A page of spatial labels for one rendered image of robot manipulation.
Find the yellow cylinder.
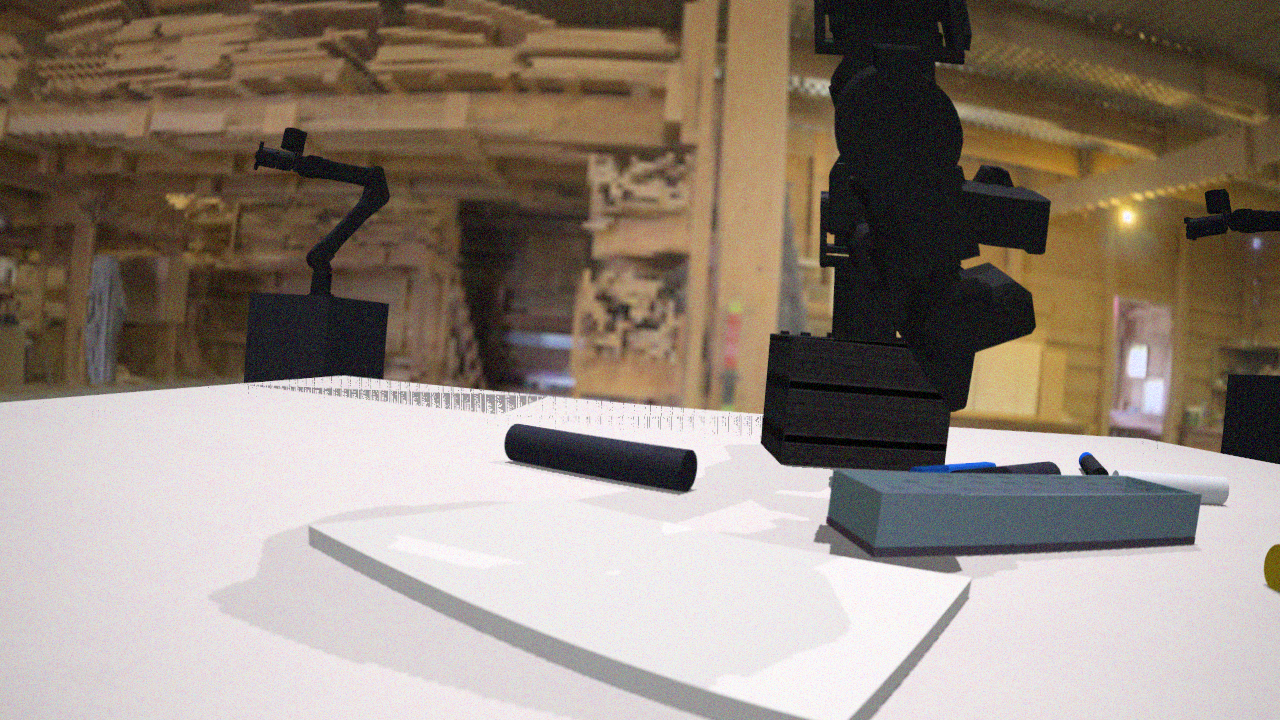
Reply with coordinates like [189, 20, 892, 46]
[1265, 544, 1280, 591]

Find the white keyboard with teal frame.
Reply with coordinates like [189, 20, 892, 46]
[826, 469, 1203, 559]

